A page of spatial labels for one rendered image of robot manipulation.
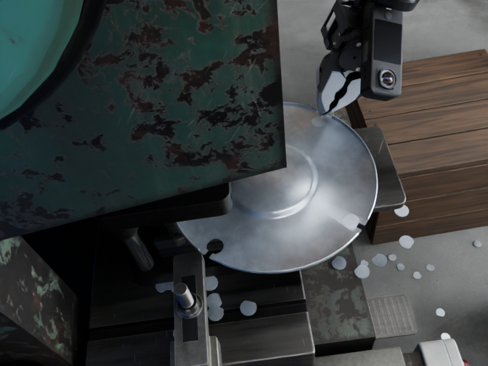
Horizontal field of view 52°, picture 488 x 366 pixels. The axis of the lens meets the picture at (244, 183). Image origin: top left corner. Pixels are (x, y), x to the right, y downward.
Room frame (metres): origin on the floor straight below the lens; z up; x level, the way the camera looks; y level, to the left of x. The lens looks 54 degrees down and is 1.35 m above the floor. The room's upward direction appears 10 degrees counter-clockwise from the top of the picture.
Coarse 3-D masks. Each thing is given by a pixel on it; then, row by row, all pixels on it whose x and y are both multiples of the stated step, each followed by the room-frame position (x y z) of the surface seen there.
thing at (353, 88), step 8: (344, 72) 0.55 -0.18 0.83; (352, 72) 0.53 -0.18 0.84; (352, 80) 0.50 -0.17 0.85; (360, 80) 0.50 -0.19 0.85; (344, 88) 0.51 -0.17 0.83; (352, 88) 0.50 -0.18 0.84; (336, 96) 0.51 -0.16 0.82; (344, 96) 0.50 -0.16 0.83; (352, 96) 0.50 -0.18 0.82; (336, 104) 0.50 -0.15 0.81; (344, 104) 0.50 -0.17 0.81; (328, 112) 0.50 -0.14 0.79
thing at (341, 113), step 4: (304, 104) 0.67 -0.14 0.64; (308, 104) 0.67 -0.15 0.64; (312, 104) 0.67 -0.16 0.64; (316, 104) 0.67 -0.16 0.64; (340, 108) 0.67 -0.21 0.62; (344, 108) 0.66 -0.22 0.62; (336, 112) 0.66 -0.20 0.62; (340, 112) 0.66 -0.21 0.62; (344, 112) 0.65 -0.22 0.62; (320, 116) 0.64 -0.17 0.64; (324, 116) 0.63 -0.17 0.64; (336, 116) 0.65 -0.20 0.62; (340, 116) 0.65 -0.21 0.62; (344, 116) 0.64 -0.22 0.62; (344, 120) 0.63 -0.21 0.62; (348, 120) 0.63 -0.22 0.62; (348, 124) 0.62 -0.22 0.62
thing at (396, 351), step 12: (384, 348) 0.19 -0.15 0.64; (396, 348) 0.19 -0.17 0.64; (324, 360) 0.19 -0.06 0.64; (336, 360) 0.19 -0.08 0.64; (348, 360) 0.19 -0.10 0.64; (360, 360) 0.18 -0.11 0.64; (372, 360) 0.18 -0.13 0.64; (384, 360) 0.18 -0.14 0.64; (396, 360) 0.18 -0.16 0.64; (408, 360) 0.18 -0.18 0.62; (420, 360) 0.18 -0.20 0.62
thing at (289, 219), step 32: (288, 128) 0.50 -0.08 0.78; (320, 128) 0.49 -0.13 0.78; (288, 160) 0.43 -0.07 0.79; (320, 160) 0.43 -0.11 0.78; (352, 160) 0.42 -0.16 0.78; (256, 192) 0.39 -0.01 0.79; (288, 192) 0.38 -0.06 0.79; (320, 192) 0.37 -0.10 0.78; (352, 192) 0.36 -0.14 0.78; (192, 224) 0.36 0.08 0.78; (224, 224) 0.35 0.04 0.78; (256, 224) 0.34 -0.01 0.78; (288, 224) 0.33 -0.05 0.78; (320, 224) 0.32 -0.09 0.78; (224, 256) 0.30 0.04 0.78; (256, 256) 0.29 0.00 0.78; (288, 256) 0.29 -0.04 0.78; (320, 256) 0.28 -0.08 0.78
